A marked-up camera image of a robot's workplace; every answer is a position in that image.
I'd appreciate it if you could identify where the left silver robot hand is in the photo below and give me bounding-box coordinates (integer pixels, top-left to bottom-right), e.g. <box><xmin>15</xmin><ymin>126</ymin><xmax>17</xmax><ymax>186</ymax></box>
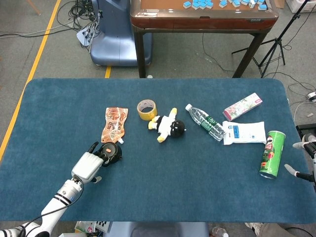
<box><xmin>71</xmin><ymin>141</ymin><xmax>113</xmax><ymax>184</ymax></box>

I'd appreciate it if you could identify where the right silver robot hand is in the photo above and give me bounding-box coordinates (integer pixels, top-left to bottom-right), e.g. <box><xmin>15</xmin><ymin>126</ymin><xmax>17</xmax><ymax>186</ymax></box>
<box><xmin>284</xmin><ymin>141</ymin><xmax>316</xmax><ymax>183</ymax></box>

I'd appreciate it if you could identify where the black pan with sausage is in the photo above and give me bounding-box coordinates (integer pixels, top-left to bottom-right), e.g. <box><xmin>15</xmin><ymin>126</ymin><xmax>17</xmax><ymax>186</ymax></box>
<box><xmin>97</xmin><ymin>142</ymin><xmax>123</xmax><ymax>167</ymax></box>

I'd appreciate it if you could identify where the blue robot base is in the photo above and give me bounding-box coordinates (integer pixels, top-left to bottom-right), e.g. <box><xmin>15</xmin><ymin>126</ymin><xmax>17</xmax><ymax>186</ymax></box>
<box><xmin>90</xmin><ymin>0</ymin><xmax>153</xmax><ymax>67</ymax></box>

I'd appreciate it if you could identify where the grey sneaker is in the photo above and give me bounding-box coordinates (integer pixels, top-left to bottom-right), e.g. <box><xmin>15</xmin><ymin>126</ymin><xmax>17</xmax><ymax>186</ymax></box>
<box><xmin>301</xmin><ymin>134</ymin><xmax>316</xmax><ymax>144</ymax></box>

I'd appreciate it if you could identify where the black box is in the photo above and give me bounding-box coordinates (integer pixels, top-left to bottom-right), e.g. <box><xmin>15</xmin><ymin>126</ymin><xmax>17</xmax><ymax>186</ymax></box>
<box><xmin>295</xmin><ymin>124</ymin><xmax>316</xmax><ymax>139</ymax></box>

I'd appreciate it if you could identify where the green chips can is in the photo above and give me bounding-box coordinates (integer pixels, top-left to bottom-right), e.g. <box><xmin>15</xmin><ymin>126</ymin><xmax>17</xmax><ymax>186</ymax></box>
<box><xmin>259</xmin><ymin>130</ymin><xmax>286</xmax><ymax>180</ymax></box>

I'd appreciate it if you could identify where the orange snack pouch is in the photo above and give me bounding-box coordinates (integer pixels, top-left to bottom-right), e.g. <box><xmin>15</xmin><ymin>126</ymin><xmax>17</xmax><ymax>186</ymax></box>
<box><xmin>100</xmin><ymin>107</ymin><xmax>129</xmax><ymax>144</ymax></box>

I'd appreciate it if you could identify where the green white plastic bag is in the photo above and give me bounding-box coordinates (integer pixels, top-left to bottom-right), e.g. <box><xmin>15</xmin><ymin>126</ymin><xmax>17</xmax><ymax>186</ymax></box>
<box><xmin>75</xmin><ymin>221</ymin><xmax>97</xmax><ymax>234</ymax></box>

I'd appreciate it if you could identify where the checkerboard sheet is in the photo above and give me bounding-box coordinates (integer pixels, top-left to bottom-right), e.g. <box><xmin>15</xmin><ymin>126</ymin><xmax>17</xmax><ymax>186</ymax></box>
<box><xmin>95</xmin><ymin>220</ymin><xmax>111</xmax><ymax>233</ymax></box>

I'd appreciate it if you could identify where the white wet wipes pack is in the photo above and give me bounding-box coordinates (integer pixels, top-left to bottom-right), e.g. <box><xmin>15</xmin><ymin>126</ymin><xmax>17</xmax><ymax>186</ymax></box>
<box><xmin>222</xmin><ymin>120</ymin><xmax>268</xmax><ymax>146</ymax></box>

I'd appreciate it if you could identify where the yellow tape roll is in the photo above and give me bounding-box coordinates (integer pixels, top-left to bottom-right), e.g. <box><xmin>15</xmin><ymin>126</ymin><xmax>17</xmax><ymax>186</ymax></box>
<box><xmin>136</xmin><ymin>99</ymin><xmax>158</xmax><ymax>121</ymax></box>

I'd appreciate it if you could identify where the blue table mat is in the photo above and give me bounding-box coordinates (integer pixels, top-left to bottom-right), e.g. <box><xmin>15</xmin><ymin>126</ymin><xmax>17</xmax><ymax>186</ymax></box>
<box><xmin>0</xmin><ymin>78</ymin><xmax>315</xmax><ymax>224</ymax></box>

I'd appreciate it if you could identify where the black white plush toy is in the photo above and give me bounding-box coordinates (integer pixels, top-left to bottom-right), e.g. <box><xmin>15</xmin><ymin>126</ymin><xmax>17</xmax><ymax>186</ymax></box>
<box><xmin>148</xmin><ymin>107</ymin><xmax>186</xmax><ymax>143</ymax></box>

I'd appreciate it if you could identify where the floral tissue box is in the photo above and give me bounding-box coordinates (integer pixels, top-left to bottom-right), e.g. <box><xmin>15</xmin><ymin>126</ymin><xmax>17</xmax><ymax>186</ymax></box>
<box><xmin>222</xmin><ymin>92</ymin><xmax>264</xmax><ymax>122</ymax></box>

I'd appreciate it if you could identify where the blue grey robot torso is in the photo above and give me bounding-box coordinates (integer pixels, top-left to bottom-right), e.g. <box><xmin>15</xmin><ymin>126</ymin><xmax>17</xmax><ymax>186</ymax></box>
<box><xmin>106</xmin><ymin>221</ymin><xmax>210</xmax><ymax>237</ymax></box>

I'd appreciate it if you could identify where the small clear plastic bottle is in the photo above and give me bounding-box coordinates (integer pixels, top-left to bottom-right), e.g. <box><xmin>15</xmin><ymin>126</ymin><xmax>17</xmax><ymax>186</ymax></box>
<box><xmin>211</xmin><ymin>226</ymin><xmax>229</xmax><ymax>237</ymax></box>

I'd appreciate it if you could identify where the clear water bottle green label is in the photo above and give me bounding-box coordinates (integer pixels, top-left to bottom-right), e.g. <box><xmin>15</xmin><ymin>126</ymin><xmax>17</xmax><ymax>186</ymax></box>
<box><xmin>185</xmin><ymin>103</ymin><xmax>227</xmax><ymax>142</ymax></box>

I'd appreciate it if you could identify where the white power strip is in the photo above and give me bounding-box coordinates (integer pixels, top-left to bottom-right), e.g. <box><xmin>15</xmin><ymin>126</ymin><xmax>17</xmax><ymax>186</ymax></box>
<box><xmin>76</xmin><ymin>23</ymin><xmax>99</xmax><ymax>47</ymax></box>

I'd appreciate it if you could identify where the black tripod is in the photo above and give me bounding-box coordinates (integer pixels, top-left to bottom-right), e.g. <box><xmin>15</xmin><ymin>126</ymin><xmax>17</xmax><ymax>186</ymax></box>
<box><xmin>231</xmin><ymin>0</ymin><xmax>311</xmax><ymax>79</ymax></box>

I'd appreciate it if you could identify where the white box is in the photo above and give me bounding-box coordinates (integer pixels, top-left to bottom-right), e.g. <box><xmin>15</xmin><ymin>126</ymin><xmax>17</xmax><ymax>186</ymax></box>
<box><xmin>287</xmin><ymin>0</ymin><xmax>316</xmax><ymax>13</ymax></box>

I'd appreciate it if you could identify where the wooden chair leg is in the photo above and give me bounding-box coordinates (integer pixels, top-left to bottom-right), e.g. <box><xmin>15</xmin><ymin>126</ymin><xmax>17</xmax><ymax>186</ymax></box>
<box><xmin>26</xmin><ymin>0</ymin><xmax>41</xmax><ymax>16</ymax></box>

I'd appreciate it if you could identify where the brown mahjong table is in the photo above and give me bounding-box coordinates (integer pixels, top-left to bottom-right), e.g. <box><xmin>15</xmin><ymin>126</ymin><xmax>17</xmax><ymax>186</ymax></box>
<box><xmin>130</xmin><ymin>0</ymin><xmax>279</xmax><ymax>79</ymax></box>

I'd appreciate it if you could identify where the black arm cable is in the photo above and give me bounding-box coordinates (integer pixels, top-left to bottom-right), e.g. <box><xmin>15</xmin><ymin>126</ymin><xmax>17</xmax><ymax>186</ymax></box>
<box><xmin>19</xmin><ymin>174</ymin><xmax>85</xmax><ymax>237</ymax></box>

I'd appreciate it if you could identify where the black floor cable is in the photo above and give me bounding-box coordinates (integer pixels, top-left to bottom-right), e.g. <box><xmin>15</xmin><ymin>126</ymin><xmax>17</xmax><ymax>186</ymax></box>
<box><xmin>201</xmin><ymin>33</ymin><xmax>236</xmax><ymax>73</ymax></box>

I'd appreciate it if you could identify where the black cable bundle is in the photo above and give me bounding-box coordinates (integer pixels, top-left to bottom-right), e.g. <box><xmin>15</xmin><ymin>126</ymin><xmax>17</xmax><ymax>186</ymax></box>
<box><xmin>56</xmin><ymin>0</ymin><xmax>99</xmax><ymax>30</ymax></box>

